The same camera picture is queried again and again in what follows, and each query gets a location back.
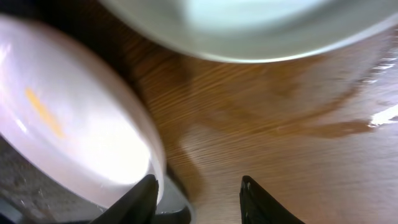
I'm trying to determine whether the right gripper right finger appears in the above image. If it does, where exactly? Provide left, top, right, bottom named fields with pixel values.
left=239, top=175, right=304, bottom=224

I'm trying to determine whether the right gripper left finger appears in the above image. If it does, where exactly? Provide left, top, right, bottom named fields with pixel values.
left=90, top=174, right=159, bottom=224

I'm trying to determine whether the cream white plate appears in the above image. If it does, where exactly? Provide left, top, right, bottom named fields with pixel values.
left=1, top=15, right=166, bottom=208

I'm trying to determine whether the pale blue-white plate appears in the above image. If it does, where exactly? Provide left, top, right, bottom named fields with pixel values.
left=102, top=0, right=397, bottom=63

